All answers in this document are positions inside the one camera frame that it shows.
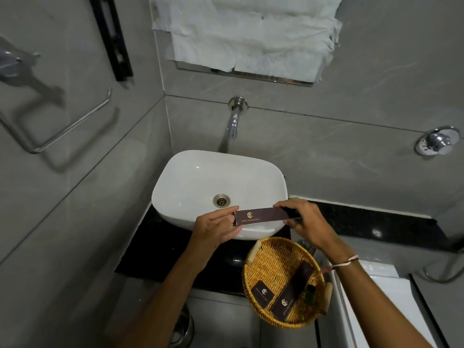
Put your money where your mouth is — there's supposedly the black wall rail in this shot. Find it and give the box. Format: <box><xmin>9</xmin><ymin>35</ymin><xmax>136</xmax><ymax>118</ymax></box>
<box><xmin>88</xmin><ymin>0</ymin><xmax>134</xmax><ymax>82</ymax></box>

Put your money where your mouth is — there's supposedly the chrome hose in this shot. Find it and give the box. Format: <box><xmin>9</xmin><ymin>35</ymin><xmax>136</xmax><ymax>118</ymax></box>
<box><xmin>422</xmin><ymin>246</ymin><xmax>464</xmax><ymax>284</ymax></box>

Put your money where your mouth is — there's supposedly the white crumpled paper sheet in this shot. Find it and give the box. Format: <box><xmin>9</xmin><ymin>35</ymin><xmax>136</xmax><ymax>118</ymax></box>
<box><xmin>150</xmin><ymin>0</ymin><xmax>343</xmax><ymax>84</ymax></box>

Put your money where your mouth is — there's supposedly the person's right hand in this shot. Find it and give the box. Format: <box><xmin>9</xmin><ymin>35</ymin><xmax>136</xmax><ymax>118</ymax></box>
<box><xmin>273</xmin><ymin>198</ymin><xmax>351</xmax><ymax>263</ymax></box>

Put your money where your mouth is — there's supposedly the chrome wall tap valve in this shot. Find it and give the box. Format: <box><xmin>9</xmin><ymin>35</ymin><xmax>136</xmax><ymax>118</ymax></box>
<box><xmin>414</xmin><ymin>125</ymin><xmax>461</xmax><ymax>157</ymax></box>

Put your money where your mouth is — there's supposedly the small dark brown box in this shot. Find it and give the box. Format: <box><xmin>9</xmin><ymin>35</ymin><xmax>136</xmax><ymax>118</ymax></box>
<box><xmin>252</xmin><ymin>280</ymin><xmax>275</xmax><ymax>308</ymax></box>

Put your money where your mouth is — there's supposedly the steel waste bin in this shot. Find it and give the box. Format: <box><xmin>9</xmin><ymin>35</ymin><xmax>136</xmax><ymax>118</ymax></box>
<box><xmin>168</xmin><ymin>304</ymin><xmax>196</xmax><ymax>348</ymax></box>

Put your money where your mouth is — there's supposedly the chrome wall faucet spout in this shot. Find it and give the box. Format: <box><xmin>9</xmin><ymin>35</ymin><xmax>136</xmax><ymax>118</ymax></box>
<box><xmin>227</xmin><ymin>96</ymin><xmax>249</xmax><ymax>141</ymax></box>

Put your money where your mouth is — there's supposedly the wall mirror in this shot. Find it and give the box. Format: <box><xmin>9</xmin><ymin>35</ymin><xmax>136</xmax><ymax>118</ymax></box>
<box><xmin>175</xmin><ymin>60</ymin><xmax>314</xmax><ymax>87</ymax></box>

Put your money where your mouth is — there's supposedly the long dark brown box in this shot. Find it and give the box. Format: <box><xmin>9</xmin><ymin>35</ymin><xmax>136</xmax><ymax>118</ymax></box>
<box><xmin>234</xmin><ymin>207</ymin><xmax>304</xmax><ymax>226</ymax></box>
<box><xmin>268</xmin><ymin>261</ymin><xmax>316</xmax><ymax>322</ymax></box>

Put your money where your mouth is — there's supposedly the chrome wall hook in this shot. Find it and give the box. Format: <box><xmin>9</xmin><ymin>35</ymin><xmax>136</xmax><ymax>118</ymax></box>
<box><xmin>0</xmin><ymin>46</ymin><xmax>41</xmax><ymax>79</ymax></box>

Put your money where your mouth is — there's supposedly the pink thread wristband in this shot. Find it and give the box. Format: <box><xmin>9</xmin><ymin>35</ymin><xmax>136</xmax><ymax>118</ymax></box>
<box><xmin>330</xmin><ymin>254</ymin><xmax>360</xmax><ymax>274</ymax></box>

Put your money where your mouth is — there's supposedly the person's left hand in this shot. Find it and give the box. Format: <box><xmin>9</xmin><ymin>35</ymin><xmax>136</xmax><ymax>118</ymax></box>
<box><xmin>191</xmin><ymin>206</ymin><xmax>243</xmax><ymax>253</ymax></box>

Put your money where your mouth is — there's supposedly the chrome towel ring holder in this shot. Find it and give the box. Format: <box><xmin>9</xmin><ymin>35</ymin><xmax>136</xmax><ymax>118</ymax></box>
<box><xmin>0</xmin><ymin>87</ymin><xmax>112</xmax><ymax>155</ymax></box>

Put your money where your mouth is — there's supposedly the white ceramic wash basin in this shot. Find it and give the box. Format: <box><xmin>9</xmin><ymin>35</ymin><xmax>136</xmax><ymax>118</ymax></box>
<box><xmin>152</xmin><ymin>150</ymin><xmax>289</xmax><ymax>241</ymax></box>

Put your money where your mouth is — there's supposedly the person's right forearm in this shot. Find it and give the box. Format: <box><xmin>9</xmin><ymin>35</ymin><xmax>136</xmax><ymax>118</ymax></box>
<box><xmin>326</xmin><ymin>255</ymin><xmax>433</xmax><ymax>348</ymax></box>

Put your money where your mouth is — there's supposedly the person's left forearm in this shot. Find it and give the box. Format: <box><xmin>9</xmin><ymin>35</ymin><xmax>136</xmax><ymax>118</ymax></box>
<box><xmin>121</xmin><ymin>245</ymin><xmax>219</xmax><ymax>348</ymax></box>

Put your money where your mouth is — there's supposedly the round wicker basket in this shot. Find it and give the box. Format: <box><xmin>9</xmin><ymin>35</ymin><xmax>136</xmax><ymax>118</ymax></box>
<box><xmin>241</xmin><ymin>236</ymin><xmax>333</xmax><ymax>330</ymax></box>

